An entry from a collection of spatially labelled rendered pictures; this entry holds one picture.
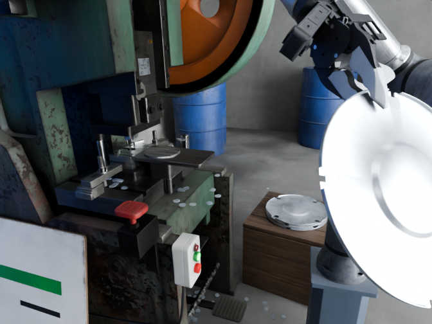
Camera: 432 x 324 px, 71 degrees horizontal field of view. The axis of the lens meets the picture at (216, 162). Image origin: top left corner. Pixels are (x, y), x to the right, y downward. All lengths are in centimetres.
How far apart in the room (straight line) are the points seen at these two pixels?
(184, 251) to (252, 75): 365
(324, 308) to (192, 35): 111
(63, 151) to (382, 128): 96
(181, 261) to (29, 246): 57
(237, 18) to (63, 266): 105
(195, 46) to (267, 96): 302
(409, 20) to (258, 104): 193
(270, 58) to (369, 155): 384
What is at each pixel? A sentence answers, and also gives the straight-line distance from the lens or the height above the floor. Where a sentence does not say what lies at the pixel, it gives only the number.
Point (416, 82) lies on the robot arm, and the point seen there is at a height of 104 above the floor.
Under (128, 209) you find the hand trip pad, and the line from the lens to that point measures 76.
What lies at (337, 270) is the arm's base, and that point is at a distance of 103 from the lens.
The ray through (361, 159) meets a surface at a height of 98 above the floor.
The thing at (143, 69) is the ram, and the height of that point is 106.
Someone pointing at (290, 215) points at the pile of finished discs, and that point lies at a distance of 148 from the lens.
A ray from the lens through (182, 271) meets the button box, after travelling 88.
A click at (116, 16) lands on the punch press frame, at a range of 88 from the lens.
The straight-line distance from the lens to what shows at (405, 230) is 45.
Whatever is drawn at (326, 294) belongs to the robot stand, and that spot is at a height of 41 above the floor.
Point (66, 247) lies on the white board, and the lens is 110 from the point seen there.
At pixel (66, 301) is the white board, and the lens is 119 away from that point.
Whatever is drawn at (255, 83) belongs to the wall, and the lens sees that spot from 431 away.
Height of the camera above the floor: 112
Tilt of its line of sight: 21 degrees down
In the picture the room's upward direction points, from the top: 1 degrees counter-clockwise
